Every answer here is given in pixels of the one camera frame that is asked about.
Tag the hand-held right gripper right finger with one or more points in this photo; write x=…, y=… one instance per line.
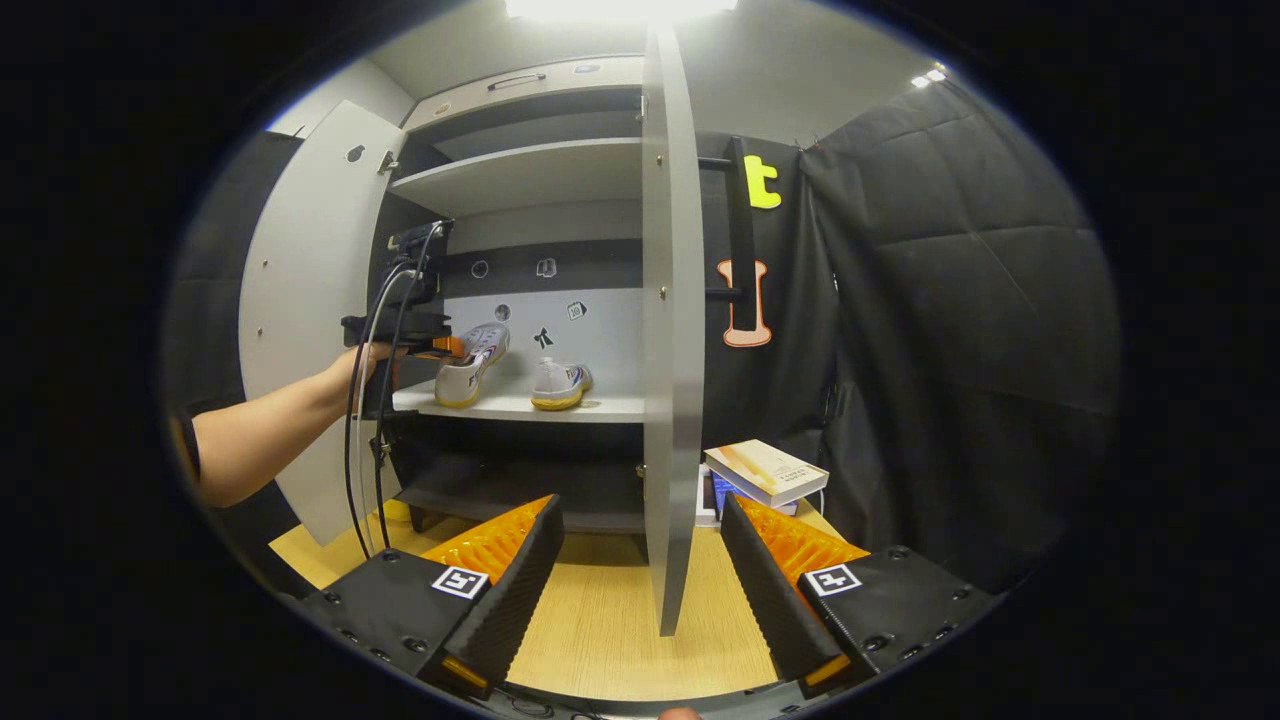
x=765, y=590

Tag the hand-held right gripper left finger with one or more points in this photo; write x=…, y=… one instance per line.
x=520, y=585

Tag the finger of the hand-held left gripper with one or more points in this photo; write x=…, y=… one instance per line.
x=440, y=347

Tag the white canvas shoe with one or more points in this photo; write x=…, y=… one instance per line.
x=470, y=375
x=560, y=385

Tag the grey cabinet door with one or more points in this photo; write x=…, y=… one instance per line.
x=310, y=280
x=672, y=350

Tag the blue book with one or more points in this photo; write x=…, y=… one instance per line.
x=722, y=497

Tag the tan book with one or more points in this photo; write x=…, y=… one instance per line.
x=765, y=470

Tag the black backdrop cloth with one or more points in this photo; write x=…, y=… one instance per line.
x=970, y=350

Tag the large ceiling light panel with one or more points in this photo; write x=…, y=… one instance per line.
x=620, y=8

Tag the small ceiling light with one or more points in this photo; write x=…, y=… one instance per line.
x=928, y=78

